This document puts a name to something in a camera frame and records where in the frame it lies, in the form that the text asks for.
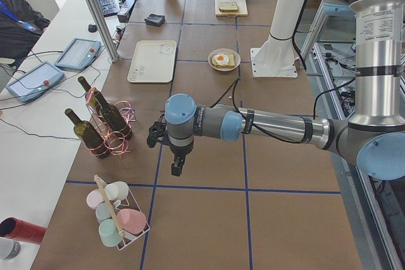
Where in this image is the mint green cup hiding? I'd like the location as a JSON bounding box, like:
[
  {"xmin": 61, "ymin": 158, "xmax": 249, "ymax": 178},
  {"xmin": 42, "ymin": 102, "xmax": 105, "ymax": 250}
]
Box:
[{"xmin": 98, "ymin": 218, "xmax": 122, "ymax": 247}]

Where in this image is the white cup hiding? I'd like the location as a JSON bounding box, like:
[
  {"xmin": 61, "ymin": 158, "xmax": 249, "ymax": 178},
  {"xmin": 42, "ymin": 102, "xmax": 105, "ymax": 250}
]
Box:
[{"xmin": 104, "ymin": 181, "xmax": 129, "ymax": 200}]

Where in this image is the green wine bottle back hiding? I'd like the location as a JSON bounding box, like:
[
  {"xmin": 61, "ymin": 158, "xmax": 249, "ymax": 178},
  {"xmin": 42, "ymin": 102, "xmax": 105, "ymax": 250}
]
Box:
[{"xmin": 77, "ymin": 76, "xmax": 91, "ymax": 102}]

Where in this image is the black keyboard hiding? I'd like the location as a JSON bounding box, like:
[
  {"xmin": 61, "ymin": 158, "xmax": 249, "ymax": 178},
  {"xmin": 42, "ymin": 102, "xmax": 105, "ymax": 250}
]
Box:
[{"xmin": 97, "ymin": 0, "xmax": 120, "ymax": 17}]

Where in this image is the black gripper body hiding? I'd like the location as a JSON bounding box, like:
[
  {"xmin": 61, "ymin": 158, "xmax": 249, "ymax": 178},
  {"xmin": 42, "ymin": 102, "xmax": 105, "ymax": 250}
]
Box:
[{"xmin": 168, "ymin": 134, "xmax": 194, "ymax": 158}]

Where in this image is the white bowl plate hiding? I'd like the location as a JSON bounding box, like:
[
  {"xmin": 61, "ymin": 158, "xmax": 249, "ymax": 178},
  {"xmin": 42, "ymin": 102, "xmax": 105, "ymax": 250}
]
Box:
[{"xmin": 208, "ymin": 48, "xmax": 241, "ymax": 72}]

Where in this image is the cream bear tray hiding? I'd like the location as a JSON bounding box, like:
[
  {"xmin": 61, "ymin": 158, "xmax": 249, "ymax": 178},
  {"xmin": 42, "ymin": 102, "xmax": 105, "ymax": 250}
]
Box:
[{"xmin": 127, "ymin": 40, "xmax": 177, "ymax": 83}]

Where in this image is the green wine bottle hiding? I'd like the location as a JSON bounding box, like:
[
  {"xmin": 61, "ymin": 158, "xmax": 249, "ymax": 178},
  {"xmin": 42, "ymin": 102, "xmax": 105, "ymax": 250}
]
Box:
[
  {"xmin": 77, "ymin": 76, "xmax": 91, "ymax": 102},
  {"xmin": 65, "ymin": 108, "xmax": 110, "ymax": 159},
  {"xmin": 93, "ymin": 90, "xmax": 133, "ymax": 140}
]

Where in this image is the grey cup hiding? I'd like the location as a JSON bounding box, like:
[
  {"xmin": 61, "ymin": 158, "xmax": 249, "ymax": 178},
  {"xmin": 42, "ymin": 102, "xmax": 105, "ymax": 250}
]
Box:
[{"xmin": 95, "ymin": 202, "xmax": 112, "ymax": 224}]

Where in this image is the blue teach pendant near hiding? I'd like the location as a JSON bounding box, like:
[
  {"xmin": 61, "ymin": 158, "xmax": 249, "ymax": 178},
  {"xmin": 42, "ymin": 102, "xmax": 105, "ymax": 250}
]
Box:
[{"xmin": 6, "ymin": 61, "xmax": 65, "ymax": 103}]

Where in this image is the blue teach pendant far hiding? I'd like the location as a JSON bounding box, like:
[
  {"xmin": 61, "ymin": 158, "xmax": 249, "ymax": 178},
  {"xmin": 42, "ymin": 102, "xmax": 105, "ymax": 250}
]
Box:
[{"xmin": 54, "ymin": 38, "xmax": 101, "ymax": 71}]

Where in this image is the red cylinder can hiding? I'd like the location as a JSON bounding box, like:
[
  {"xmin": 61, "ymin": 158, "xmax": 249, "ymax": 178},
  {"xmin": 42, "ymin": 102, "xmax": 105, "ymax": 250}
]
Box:
[{"xmin": 1, "ymin": 218, "xmax": 46, "ymax": 245}]

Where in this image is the wooden rack handle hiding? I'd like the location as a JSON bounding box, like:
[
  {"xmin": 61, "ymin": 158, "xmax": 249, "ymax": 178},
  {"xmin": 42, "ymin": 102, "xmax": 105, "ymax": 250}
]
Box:
[{"xmin": 94, "ymin": 175, "xmax": 125, "ymax": 238}]

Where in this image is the aluminium frame post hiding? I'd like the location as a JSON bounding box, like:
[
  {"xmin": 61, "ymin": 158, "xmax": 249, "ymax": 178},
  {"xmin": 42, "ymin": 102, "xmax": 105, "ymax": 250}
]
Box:
[{"xmin": 85, "ymin": 0, "xmax": 119, "ymax": 63}]

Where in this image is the copper wire bottle rack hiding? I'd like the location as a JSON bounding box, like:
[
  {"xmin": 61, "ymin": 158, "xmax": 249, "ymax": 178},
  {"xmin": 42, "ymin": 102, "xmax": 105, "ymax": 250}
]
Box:
[{"xmin": 85, "ymin": 87, "xmax": 136, "ymax": 157}]

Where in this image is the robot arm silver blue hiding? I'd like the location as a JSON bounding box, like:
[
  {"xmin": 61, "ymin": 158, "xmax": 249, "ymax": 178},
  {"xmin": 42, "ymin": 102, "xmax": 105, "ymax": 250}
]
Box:
[{"xmin": 164, "ymin": 0, "xmax": 404, "ymax": 180}]

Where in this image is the black mouse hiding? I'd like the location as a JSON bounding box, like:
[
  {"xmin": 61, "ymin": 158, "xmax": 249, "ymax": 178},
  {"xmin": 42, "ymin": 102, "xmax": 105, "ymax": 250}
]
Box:
[{"xmin": 88, "ymin": 23, "xmax": 97, "ymax": 33}]

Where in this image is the light pink cup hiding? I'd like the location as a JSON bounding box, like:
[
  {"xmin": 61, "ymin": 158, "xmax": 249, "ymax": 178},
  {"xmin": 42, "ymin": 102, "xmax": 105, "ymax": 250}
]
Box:
[{"xmin": 86, "ymin": 189, "xmax": 104, "ymax": 210}]

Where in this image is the green wine bottle front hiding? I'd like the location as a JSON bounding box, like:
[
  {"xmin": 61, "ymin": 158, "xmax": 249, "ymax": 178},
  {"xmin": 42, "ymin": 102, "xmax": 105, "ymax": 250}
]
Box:
[{"xmin": 65, "ymin": 108, "xmax": 110, "ymax": 159}]

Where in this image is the fried egg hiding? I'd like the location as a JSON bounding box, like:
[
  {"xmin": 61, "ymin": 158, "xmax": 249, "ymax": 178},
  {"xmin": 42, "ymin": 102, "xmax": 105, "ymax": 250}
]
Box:
[{"xmin": 211, "ymin": 54, "xmax": 230, "ymax": 66}]

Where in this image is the grey folded cloth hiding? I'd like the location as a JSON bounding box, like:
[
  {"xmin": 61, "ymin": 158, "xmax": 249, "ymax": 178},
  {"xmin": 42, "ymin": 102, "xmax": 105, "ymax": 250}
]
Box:
[{"xmin": 144, "ymin": 13, "xmax": 165, "ymax": 27}]

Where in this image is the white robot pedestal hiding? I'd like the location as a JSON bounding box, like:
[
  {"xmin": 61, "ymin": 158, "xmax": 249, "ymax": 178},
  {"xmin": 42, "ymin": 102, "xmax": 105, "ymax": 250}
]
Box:
[{"xmin": 251, "ymin": 0, "xmax": 305, "ymax": 78}]

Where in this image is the wooden cutting board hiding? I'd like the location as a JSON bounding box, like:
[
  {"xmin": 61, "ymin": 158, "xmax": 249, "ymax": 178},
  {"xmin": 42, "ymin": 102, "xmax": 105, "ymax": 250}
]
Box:
[{"xmin": 215, "ymin": 0, "xmax": 248, "ymax": 16}]

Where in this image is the bread slice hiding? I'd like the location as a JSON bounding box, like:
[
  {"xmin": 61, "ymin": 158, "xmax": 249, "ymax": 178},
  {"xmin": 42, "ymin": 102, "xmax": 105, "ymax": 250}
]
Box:
[
  {"xmin": 218, "ymin": 1, "xmax": 239, "ymax": 13},
  {"xmin": 212, "ymin": 53, "xmax": 235, "ymax": 68}
]

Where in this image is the salmon pink cup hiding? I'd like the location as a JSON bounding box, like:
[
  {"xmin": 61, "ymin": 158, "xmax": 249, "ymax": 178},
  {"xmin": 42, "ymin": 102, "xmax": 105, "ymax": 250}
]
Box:
[{"xmin": 116, "ymin": 209, "xmax": 147, "ymax": 234}]

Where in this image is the blue teach pendant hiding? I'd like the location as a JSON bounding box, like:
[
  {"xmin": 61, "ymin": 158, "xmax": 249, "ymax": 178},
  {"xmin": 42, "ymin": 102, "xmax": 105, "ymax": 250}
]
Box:
[
  {"xmin": 6, "ymin": 61, "xmax": 65, "ymax": 103},
  {"xmin": 54, "ymin": 38, "xmax": 101, "ymax": 71}
]

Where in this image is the grey tape roll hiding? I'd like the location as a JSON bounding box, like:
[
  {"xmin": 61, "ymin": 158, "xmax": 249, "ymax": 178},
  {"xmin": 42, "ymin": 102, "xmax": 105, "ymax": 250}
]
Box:
[{"xmin": 0, "ymin": 238, "xmax": 21, "ymax": 260}]

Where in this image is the white wire cup rack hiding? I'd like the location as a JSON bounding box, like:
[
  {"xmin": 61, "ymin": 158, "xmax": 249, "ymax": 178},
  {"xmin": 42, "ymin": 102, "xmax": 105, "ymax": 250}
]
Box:
[{"xmin": 94, "ymin": 175, "xmax": 150, "ymax": 251}]

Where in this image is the green wine bottle middle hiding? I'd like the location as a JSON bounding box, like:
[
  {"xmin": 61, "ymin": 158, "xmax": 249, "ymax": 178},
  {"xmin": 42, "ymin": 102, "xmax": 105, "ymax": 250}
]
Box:
[{"xmin": 93, "ymin": 90, "xmax": 133, "ymax": 140}]

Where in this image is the person in dark jacket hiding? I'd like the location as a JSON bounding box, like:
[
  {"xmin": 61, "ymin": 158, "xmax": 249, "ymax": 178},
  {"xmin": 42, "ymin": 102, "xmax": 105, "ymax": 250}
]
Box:
[{"xmin": 1, "ymin": 0, "xmax": 51, "ymax": 67}]

